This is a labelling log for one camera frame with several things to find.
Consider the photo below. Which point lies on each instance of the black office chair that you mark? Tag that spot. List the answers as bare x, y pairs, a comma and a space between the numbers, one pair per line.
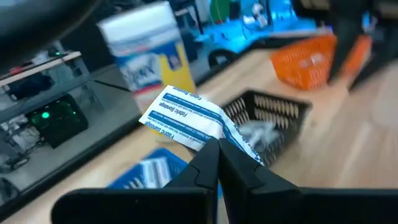
214, 53

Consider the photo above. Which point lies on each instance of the black floor fan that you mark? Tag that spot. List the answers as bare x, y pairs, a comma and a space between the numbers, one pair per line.
258, 14

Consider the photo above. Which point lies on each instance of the black box green light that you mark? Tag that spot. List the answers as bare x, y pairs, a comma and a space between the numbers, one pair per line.
57, 121

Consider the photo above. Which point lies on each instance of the orange plastic basket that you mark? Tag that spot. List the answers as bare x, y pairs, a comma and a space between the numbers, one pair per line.
298, 62

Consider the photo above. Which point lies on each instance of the disinfecting wipes canister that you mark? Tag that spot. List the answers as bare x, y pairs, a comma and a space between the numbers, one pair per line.
146, 46

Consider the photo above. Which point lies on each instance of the black plastic basket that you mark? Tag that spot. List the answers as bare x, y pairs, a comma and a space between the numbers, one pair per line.
280, 105

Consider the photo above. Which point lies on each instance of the wooden shelf board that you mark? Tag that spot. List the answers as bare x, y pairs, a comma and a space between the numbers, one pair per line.
40, 66

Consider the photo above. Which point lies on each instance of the green panel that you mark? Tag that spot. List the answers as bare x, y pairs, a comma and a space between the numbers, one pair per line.
219, 9

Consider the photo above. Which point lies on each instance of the plain white gauze packet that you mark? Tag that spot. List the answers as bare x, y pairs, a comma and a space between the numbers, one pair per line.
186, 118

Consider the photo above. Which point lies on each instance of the black-print first aid packet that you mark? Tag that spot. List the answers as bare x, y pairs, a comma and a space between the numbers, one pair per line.
258, 132

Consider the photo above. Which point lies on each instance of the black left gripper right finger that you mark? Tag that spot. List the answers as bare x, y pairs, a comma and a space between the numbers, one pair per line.
255, 193

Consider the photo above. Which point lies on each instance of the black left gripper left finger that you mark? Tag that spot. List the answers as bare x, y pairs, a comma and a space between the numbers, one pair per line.
192, 186

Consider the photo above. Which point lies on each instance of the blue plastic basket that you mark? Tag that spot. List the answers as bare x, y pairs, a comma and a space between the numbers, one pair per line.
171, 155

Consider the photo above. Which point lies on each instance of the blue-striped bandage wrapper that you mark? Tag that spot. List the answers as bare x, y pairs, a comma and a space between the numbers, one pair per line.
152, 174

